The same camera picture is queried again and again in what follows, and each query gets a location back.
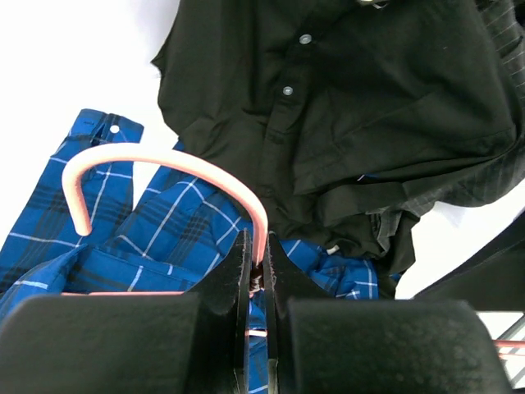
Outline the blue plaid shirt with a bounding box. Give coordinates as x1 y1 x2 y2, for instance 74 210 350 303
0 108 401 394

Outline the black shirt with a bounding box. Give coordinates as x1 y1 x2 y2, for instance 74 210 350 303
153 1 524 297

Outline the pink wire hanger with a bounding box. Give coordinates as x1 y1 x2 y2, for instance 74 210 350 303
61 142 525 356

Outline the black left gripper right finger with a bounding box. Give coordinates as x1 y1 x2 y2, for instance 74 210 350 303
263 236 512 393

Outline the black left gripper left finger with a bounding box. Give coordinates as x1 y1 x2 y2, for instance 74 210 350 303
1 232 252 393

